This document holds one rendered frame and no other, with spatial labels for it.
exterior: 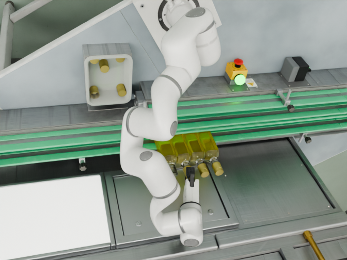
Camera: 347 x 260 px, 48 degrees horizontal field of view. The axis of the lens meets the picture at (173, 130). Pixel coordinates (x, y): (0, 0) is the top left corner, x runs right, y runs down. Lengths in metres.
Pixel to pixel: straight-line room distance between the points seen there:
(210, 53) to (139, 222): 0.67
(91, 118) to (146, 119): 0.57
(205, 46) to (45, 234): 0.84
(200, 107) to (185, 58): 0.52
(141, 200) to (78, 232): 0.26
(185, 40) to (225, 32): 0.57
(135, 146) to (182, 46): 0.31
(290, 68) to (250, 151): 0.42
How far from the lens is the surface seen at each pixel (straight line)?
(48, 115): 1.60
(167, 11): 1.40
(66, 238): 1.44
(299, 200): 1.73
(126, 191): 1.55
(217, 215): 1.53
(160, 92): 1.01
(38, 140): 1.53
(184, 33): 1.07
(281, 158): 1.87
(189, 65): 1.07
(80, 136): 1.53
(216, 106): 1.57
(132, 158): 1.07
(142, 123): 1.04
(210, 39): 1.14
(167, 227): 1.23
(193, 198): 1.34
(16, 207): 1.55
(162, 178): 1.06
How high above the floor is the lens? 2.03
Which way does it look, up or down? 44 degrees down
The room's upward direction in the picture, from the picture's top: 160 degrees clockwise
